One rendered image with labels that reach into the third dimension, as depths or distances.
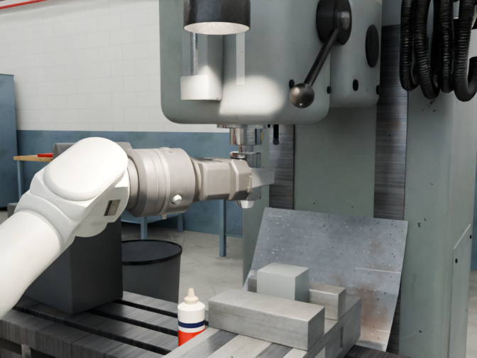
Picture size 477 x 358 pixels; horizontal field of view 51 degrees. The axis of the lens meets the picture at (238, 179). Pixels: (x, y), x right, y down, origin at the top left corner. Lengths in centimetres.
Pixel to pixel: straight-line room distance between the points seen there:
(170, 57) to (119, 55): 608
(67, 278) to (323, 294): 48
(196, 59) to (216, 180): 16
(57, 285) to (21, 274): 49
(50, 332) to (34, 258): 41
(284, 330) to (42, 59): 738
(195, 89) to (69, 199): 20
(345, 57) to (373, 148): 31
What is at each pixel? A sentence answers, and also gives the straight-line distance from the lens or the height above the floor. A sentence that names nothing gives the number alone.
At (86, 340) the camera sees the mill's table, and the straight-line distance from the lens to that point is 89.
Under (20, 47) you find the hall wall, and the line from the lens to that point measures 829.
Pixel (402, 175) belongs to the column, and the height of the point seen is 121.
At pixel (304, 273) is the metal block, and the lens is 73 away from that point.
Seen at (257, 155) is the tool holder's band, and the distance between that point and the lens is 72.
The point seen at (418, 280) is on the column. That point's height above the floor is 100.
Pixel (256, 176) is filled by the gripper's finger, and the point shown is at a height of 124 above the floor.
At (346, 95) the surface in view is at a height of 135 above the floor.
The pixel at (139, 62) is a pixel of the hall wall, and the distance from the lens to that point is 654.
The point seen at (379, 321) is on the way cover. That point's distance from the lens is 100.
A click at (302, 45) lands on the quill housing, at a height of 141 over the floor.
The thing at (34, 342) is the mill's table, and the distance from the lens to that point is 97.
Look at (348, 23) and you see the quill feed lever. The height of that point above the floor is 145.
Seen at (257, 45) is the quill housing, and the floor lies 141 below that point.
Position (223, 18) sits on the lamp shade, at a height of 142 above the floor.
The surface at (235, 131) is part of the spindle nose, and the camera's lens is 72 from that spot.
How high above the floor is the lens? 131
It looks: 6 degrees down
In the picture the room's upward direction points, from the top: straight up
